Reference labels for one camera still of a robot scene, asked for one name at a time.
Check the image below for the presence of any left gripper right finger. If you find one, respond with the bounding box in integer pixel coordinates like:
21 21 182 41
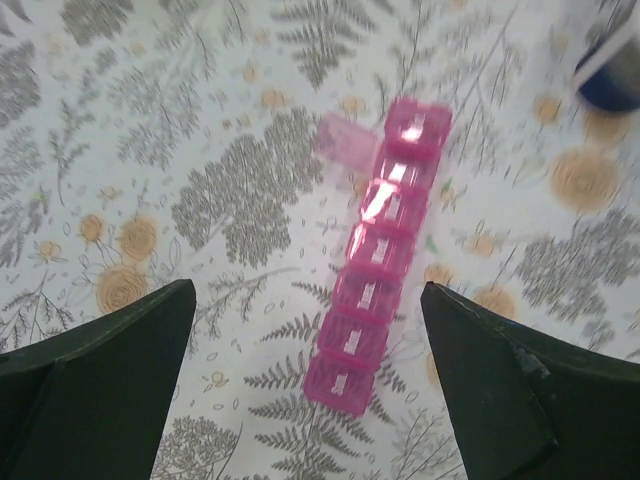
421 282 639 480

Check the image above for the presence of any floral table mat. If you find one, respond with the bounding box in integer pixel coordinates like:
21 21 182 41
1 1 639 479

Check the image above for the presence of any pink weekly pill organizer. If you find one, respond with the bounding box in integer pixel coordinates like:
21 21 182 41
303 97 453 417

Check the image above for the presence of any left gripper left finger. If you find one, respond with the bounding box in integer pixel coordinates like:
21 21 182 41
1 279 196 480

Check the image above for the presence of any white capped pill bottle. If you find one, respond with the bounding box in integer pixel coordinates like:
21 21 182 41
574 1 639 115

